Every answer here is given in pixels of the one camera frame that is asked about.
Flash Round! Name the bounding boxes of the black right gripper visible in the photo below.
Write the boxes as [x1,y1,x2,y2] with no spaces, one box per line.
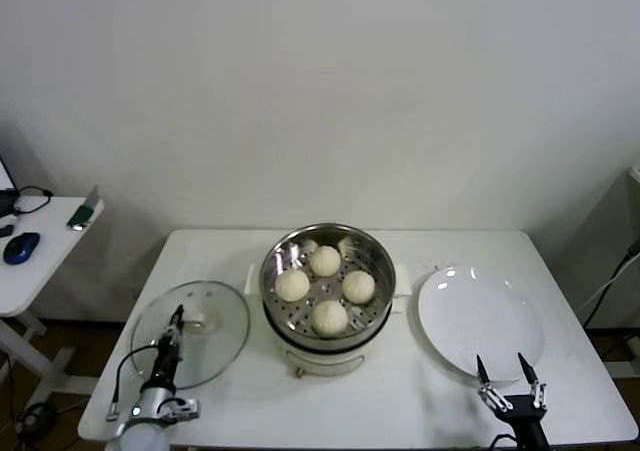
[476,352,550,451]

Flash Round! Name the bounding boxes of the perforated steel steamer basket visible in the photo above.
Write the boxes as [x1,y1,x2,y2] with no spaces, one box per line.
[258,223,397,340]

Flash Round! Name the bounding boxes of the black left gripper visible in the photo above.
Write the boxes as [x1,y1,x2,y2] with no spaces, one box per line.
[152,304,186,387]

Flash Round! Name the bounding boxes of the white side table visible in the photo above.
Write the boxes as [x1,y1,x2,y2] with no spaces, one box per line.
[0,195,105,397]

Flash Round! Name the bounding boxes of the white wall cable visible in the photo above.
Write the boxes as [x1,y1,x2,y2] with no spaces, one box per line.
[579,248,640,317]

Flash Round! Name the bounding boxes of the green handled tool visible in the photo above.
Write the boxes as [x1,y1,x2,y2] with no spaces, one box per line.
[66,185,100,232]

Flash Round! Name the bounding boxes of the cream electric cooker pot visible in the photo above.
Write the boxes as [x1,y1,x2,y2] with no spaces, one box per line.
[243,263,414,380]

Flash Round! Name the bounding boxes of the glass lid with cream handle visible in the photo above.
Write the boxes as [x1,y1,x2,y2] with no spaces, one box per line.
[130,280,251,391]

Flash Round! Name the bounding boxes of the laptop computer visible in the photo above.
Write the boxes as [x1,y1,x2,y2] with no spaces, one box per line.
[0,156,19,217]

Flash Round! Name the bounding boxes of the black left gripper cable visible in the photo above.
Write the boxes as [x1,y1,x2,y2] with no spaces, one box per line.
[105,345,162,422]

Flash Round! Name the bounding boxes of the white steamed baozi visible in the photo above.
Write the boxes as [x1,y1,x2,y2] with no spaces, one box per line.
[309,244,344,277]
[342,269,376,305]
[312,299,350,337]
[274,269,311,303]

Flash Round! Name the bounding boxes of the blue computer mouse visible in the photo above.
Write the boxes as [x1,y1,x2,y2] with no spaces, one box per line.
[2,231,40,266]

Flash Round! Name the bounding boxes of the black floor cable bundle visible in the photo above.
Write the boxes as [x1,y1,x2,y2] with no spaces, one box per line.
[14,400,61,445]

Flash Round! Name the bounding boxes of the white round plate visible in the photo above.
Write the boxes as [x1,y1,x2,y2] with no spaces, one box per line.
[417,265,545,383]

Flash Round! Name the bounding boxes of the thin black desk cable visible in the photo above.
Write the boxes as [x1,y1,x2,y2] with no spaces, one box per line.
[9,185,54,217]

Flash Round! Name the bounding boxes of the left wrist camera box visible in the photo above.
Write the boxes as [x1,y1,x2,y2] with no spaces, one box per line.
[162,397,202,423]

